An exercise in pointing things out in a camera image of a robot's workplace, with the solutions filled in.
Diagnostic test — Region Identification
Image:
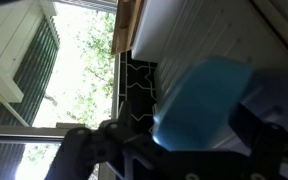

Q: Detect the white and green building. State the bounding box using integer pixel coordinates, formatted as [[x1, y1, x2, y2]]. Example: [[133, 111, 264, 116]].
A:
[[0, 0, 62, 128]]

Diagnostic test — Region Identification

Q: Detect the blue plastic bowl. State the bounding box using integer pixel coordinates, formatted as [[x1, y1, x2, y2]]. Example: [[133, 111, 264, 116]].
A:
[[151, 55, 256, 153]]

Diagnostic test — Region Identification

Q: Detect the green leafy tree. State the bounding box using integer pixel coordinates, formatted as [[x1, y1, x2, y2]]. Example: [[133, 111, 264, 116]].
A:
[[33, 11, 117, 129]]

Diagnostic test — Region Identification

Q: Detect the wooden rack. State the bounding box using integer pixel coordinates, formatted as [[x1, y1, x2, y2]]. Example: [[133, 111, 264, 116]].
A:
[[110, 0, 146, 56]]

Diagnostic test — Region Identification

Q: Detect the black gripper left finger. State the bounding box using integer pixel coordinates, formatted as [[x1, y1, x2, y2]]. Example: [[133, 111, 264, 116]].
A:
[[43, 101, 177, 180]]

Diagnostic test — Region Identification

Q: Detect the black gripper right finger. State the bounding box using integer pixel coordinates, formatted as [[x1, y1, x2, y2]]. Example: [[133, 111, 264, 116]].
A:
[[228, 102, 288, 180]]

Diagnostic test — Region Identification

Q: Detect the white window frame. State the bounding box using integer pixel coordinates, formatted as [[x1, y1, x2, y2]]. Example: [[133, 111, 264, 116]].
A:
[[0, 0, 122, 180]]

